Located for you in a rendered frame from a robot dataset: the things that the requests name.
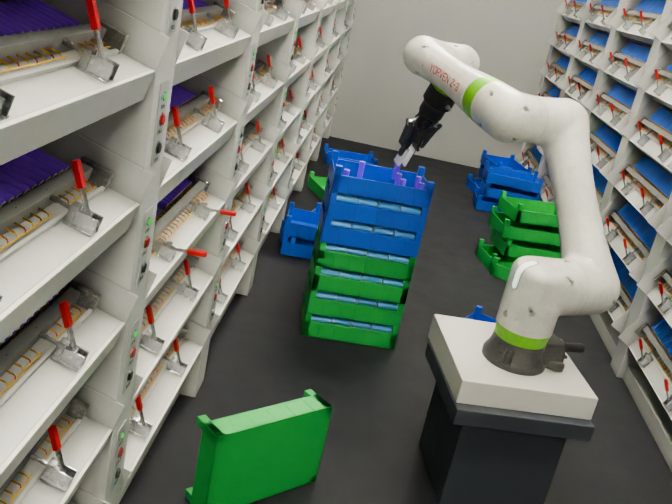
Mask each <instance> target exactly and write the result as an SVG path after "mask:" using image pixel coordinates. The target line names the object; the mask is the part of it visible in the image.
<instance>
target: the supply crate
mask: <svg viewBox="0 0 672 504"><path fill-rule="evenodd" d="M338 157H339V151H336V150H333V152H332V157H331V162H330V167H329V172H328V176H329V182H330V188H331V192H336V193H342V194H348V195H353V196H359V197H365V198H370V199H376V200H382V201H387V202H393V203H399V204H404V205H410V206H416V207H421V208H427V209H429V207H430V203H431V199H432V195H433V190H434V186H435V183H434V182H432V181H428V182H427V181H426V179H425V177H424V173H425V167H423V166H419V167H418V171H417V173H414V172H409V171H403V170H400V171H399V172H400V173H402V174H403V175H402V178H404V179H406V184H405V186H401V185H396V184H394V183H395V180H393V179H392V175H393V171H394V169H392V168H387V167H381V166H376V165H370V164H365V168H364V172H363V177H362V178H357V173H358V168H359V162H354V161H348V160H343V159H338ZM346 168H347V169H349V170H350V173H349V176H346V175H343V172H344V169H346ZM416 176H421V177H422V180H421V182H423V183H425V186H424V189H418V188H414V183H415V179H416Z"/></svg>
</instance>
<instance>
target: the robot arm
mask: <svg viewBox="0 0 672 504"><path fill-rule="evenodd" d="M403 60H404V63H405V66H406V67H407V69H408V70H409V71H410V72H412V73H413V74H416V75H418V76H420V77H422V78H424V79H426V80H427V81H429V82H431V83H430V84H429V86H428V88H427V89H426V91H425V93H424V94H423V98H424V100H423V102H422V103H421V105H420V107H419V113H418V114H417V115H415V117H414V118H412V119H410V118H407V119H406V124H405V127H404V129H403V131H402V134H401V136H400V138H399V141H398V142H399V144H400V145H401V147H400V149H399V151H398V154H397V155H396V157H395V159H394V162H395V163H396V165H397V166H400V164H401V163H402V165H403V166H404V167H406V165H407V163H408V162H409V160H410V158H411V157H412V156H413V155H414V153H415V151H417V152H418V151H420V150H419V148H421V149H422V148H424V147H425V145H426V144H427V143H428V142H429V140H430V139H431V138H432V137H433V135H434V134H435V133H436V132H437V131H438V130H439V129H440V128H441V127H442V124H441V123H440V122H439V121H440V120H441V119H442V117H443V116H444V114H445V113H446V112H451V111H452V109H451V108H452V107H453V105H454V104H455V103H456V104H457V105H458V107H459V108H460V109H461V110H462V111H463V112H464V113H465V114H466V115H467V116H468V117H469V118H470V119H471V120H472V121H474V122H475V123H476V124H477V125H478V126H479V127H480V128H481V129H483V130H484V131H485V132H486V133H487V134H489V135H490V136H491V137H492V138H494V139H495V140H497V141H500V142H504V143H523V142H530V143H536V144H538V145H540V146H541V148H542V150H543V153H544V156H545V160H546V164H547V168H548V172H549V176H550V181H551V186H552V191H553V196H554V201H555V207H556V214H557V221H558V229H559V239H560V251H561V258H549V257H540V256H522V257H520V258H518V259H516V260H515V261H514V263H513V265H512V267H511V270H510V274H509V277H508V280H507V283H506V286H505V289H504V293H503V296H502V299H501V302H500V306H499V309H498V312H497V316H496V326H495V329H494V332H493V333H492V335H491V337H490V338H489V339H488V340H486V341H485V342H484V344H483V347H482V354H483V356H484V357H485V358H486V359H487V360H488V361H489V362H490V363H492V364H493V365H495V366H496V367H498V368H500V369H502V370H504V371H507V372H510V373H513V374H517V375H523V376H536V375H539V374H541V373H543V372H544V370H545V368H547V369H549V370H552V371H554V372H562V371H563V369H564V367H565V365H564V363H563V361H564V359H567V355H565V352H578V353H583V352H584V350H585V346H584V344H582V343H564V341H563V340H562V339H560V338H558V337H557V336H556V335H555V334H554V333H553V330H554V328H555V325H556V322H557V319H558V317H559V316H571V315H596V314H601V313H603V312H605V311H607V310H609V309H610V308H611V307H612V306H613V305H614V304H615V303H616V301H617V299H618V297H619V294H620V280H619V277H618V274H617V272H616V269H615V266H614V263H613V260H612V257H611V253H610V250H609V247H608V243H607V240H606V236H605V232H604V228H603V224H602V220H601V215H600V211H599V206H598V201H597V195H596V190H595V183H594V176H593V169H592V160H591V149H590V127H589V116H588V113H587V111H586V110H585V108H584V107H583V106H582V105H581V104H580V103H579V102H577V101H575V100H573V99H569V98H550V97H540V96H534V95H530V94H526V93H522V92H520V91H518V90H516V89H515V88H513V87H511V86H510V85H508V84H506V83H504V82H502V81H500V80H498V79H496V78H494V77H492V76H490V75H488V74H486V73H483V72H481V71H479V68H480V59H479V56H478V54H477V52H476V51H475V50H474V49H473V48H472V47H470V46H468V45H464V44H456V43H450V42H444V41H441V40H438V39H435V38H432V37H430V36H425V35H422V36H417V37H415V38H413V39H411V40H410V41H409V42H408V43H407V45H406V46H405V49H404V52H403ZM412 142H413V143H412ZM422 142H423V143H422ZM411 144H412V145H411Z"/></svg>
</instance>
